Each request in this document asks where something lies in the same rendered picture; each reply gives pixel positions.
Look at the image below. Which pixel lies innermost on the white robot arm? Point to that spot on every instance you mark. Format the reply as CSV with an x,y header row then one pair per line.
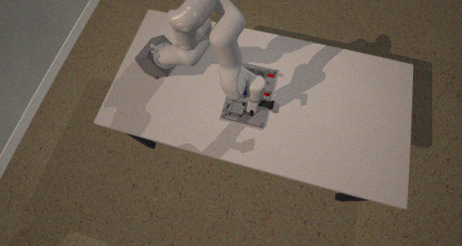
x,y
193,16

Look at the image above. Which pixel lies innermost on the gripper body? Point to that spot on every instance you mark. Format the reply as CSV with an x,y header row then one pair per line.
x,y
252,106

